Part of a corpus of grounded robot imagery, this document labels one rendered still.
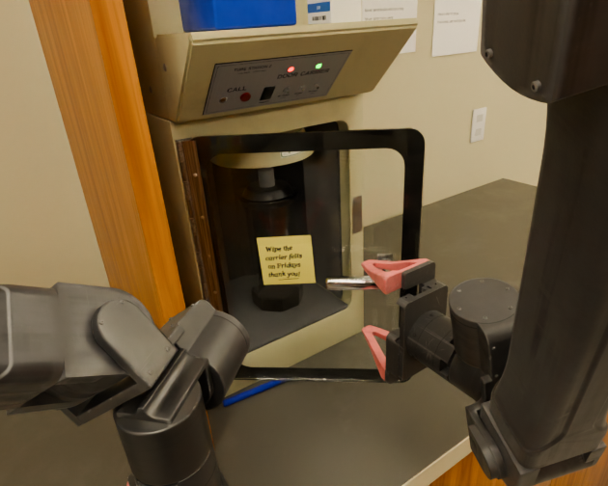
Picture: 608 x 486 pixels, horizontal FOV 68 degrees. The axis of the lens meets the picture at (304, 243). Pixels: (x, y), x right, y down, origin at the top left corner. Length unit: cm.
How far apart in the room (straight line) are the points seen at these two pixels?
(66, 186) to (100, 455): 53
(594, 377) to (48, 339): 29
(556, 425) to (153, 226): 42
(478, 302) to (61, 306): 31
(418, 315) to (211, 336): 23
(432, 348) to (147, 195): 34
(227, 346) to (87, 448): 50
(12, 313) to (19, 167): 77
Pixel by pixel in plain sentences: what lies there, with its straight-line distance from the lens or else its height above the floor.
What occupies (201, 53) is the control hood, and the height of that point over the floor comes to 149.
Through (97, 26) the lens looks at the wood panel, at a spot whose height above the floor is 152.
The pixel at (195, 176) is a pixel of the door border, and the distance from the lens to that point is 62.
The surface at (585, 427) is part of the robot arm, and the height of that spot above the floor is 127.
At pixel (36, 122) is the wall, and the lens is 103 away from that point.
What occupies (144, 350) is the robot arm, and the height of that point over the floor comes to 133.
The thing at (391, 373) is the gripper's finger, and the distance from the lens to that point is 55.
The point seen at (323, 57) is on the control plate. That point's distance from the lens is 61.
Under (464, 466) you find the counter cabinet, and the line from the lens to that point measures 91.
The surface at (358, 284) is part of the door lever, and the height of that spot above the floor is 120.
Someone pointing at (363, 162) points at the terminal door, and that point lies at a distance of 58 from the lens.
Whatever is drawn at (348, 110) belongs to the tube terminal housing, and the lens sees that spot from 76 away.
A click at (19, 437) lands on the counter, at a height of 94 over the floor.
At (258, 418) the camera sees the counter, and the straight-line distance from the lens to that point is 79.
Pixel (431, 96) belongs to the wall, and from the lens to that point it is 155.
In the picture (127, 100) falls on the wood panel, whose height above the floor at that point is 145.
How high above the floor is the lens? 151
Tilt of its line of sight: 26 degrees down
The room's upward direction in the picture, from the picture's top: 4 degrees counter-clockwise
